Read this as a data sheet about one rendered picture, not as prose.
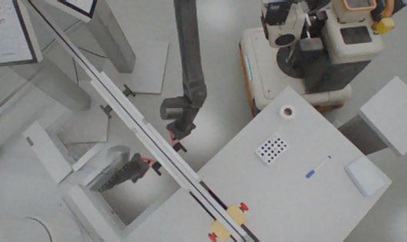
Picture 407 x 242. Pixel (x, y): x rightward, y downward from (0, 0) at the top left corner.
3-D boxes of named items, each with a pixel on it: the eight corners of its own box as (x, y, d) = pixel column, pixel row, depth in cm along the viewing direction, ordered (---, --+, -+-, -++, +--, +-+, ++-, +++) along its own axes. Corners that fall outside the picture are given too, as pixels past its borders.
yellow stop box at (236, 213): (234, 202, 106) (235, 201, 99) (247, 216, 104) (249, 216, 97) (224, 211, 105) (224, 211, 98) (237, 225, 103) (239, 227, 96)
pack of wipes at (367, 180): (342, 168, 114) (347, 166, 110) (359, 155, 115) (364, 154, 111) (364, 197, 110) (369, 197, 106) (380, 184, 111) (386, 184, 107)
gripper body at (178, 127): (164, 128, 100) (170, 114, 95) (183, 118, 107) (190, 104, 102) (176, 141, 99) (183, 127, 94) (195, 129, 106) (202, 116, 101)
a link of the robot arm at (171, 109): (207, 93, 89) (195, 81, 95) (174, 93, 84) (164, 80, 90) (198, 125, 95) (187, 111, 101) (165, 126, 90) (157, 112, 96)
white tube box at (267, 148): (274, 133, 120) (275, 131, 117) (287, 147, 118) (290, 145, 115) (253, 152, 119) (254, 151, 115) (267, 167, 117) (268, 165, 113)
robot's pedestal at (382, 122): (336, 119, 198) (396, 72, 125) (364, 150, 190) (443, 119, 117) (307, 144, 194) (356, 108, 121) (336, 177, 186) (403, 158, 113)
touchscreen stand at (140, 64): (169, 44, 224) (137, -68, 127) (161, 94, 212) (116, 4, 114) (111, 41, 229) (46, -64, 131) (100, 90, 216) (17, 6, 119)
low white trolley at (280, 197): (263, 129, 199) (288, 84, 127) (327, 191, 184) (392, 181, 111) (204, 186, 190) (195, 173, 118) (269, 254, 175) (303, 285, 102)
